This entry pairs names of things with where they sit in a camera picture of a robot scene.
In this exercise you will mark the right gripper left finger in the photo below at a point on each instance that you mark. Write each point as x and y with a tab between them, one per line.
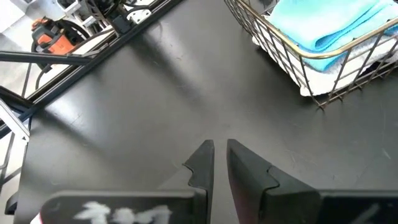
199	174

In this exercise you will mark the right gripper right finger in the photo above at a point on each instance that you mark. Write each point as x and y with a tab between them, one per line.
248	180

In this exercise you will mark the white waffle weave towel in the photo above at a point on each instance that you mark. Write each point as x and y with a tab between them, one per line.
320	82

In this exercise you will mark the blue towel with white tag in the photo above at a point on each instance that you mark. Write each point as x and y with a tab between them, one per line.
311	25

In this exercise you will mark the silver mounting plate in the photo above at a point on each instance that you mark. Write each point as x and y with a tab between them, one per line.
140	16

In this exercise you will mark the orange and black tool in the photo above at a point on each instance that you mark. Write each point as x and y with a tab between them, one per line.
56	43

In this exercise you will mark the black aluminium station frame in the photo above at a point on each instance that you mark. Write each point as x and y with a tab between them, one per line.
93	62

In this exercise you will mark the black table-level camera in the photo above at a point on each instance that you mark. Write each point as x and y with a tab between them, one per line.
12	203

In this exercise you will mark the silver corner bracket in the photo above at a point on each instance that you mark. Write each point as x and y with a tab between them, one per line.
15	123

